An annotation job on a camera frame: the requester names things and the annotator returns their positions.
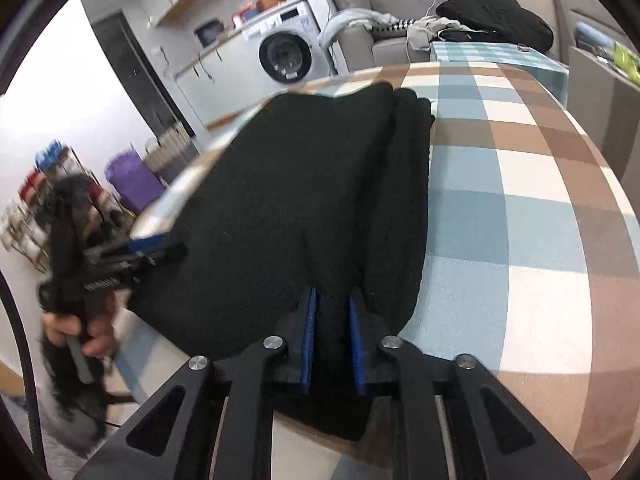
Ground plaid tablecloth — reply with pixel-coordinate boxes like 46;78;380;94
112;60;636;480

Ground grey crumpled clothes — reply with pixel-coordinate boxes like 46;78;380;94
406;16;463;51

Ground black cable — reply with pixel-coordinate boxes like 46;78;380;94
0;265;51;476

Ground green toy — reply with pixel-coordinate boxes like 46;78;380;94
612;42;640;86

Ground metal storage rack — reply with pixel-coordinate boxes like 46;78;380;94
0;140;108;273

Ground purple bag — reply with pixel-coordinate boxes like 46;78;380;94
104;149;166;216

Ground person's left hand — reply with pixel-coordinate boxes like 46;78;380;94
42;292;118;361

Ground black pouch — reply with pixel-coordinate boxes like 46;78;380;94
440;27;481;43

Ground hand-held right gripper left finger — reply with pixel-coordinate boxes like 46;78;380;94
85;286;321;480

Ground white kitchen cabinet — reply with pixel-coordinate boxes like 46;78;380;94
174;35;273;128

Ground black door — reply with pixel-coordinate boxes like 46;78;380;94
92;11;196;138

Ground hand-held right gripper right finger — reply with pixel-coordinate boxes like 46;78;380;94
347;287;593;480

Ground person's left forearm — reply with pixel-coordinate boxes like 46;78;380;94
40;345;118;456

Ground black jacket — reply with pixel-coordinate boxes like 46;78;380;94
436;0;555;53

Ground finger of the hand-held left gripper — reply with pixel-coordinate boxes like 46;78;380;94
87;236;187;273

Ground woven laundry basket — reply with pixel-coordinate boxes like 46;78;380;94
145;122;198;176

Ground black cooking pot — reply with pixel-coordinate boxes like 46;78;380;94
194;19;224;46

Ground white washing machine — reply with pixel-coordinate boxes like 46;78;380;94
242;0;333;86

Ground grey sofa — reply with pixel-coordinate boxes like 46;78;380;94
327;10;436;78

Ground black knit sweater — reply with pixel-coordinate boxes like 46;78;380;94
125;81;437;443

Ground grey side cabinet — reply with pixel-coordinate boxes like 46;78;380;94
567;45;640;181

